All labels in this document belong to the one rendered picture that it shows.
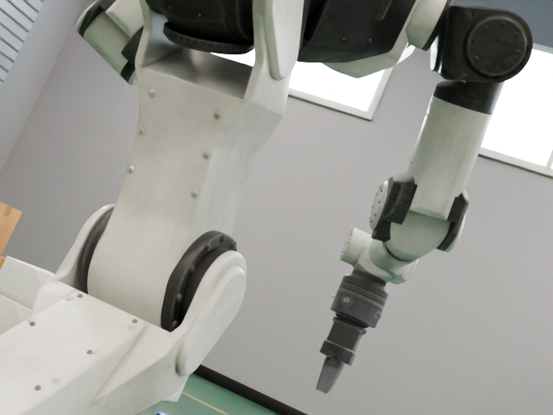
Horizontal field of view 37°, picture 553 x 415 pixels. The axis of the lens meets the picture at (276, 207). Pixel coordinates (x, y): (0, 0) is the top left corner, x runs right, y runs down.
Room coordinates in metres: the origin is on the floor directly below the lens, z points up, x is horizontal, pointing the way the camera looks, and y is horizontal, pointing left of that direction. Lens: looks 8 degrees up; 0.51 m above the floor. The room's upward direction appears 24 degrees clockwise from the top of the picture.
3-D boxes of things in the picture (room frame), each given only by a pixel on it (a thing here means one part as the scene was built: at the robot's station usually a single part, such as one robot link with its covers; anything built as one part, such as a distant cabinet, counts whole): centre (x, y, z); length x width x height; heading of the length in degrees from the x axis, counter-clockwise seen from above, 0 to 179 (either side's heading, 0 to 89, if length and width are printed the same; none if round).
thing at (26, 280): (4.23, 0.85, 0.27); 0.39 x 0.39 x 0.18; 70
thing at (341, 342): (1.51, -0.20, 0.58); 0.13 x 0.10 x 0.12; 168
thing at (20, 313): (4.21, 0.87, 0.09); 0.39 x 0.39 x 0.18; 69
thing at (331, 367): (1.48, -0.20, 0.49); 0.03 x 0.02 x 0.06; 78
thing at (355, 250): (1.52, -0.20, 0.70); 0.11 x 0.11 x 0.11; 0
